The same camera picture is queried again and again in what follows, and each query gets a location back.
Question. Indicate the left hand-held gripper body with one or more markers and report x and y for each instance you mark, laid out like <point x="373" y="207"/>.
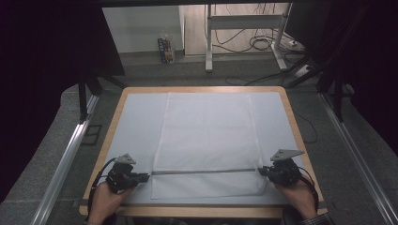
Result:
<point x="120" y="179"/>

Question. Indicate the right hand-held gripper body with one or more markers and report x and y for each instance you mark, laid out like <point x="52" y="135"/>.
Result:
<point x="286" y="173"/>

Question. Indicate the white mesh laundry bag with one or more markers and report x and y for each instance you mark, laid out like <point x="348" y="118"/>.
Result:
<point x="206" y="140"/>

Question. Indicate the person's left hand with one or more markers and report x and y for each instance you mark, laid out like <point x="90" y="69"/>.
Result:
<point x="104" y="203"/>

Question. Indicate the person's right hand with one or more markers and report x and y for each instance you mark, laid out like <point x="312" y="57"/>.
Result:
<point x="298" y="200"/>

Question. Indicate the white table mat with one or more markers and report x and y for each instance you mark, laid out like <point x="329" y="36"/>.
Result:
<point x="137" y="125"/>

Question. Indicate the person's left sleeve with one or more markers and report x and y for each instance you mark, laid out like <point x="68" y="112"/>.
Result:
<point x="90" y="223"/>

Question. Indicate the black metal stand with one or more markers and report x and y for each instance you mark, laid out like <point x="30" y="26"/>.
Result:
<point x="83" y="97"/>
<point x="338" y="93"/>

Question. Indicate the white power strip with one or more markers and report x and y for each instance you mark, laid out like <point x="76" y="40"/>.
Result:
<point x="302" y="70"/>

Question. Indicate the colourful packet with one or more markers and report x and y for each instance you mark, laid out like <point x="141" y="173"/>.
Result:
<point x="165" y="50"/>

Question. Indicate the black rectangular floor frame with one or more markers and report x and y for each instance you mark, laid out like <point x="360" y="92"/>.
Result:
<point x="92" y="134"/>

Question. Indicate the aluminium rail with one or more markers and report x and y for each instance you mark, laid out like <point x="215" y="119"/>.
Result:
<point x="356" y="156"/>
<point x="67" y="156"/>

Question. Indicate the white desk frame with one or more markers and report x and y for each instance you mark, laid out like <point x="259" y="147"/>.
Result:
<point x="244" y="22"/>

